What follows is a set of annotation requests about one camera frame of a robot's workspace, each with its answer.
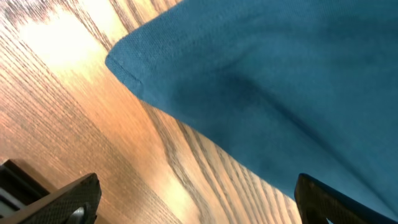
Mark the blue t-shirt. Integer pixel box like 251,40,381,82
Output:
105,0,397,219

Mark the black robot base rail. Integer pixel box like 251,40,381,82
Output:
1,159,58,220

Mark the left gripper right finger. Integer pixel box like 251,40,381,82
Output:
294,173,397,224

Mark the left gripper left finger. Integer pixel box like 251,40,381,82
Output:
1,173,101,224

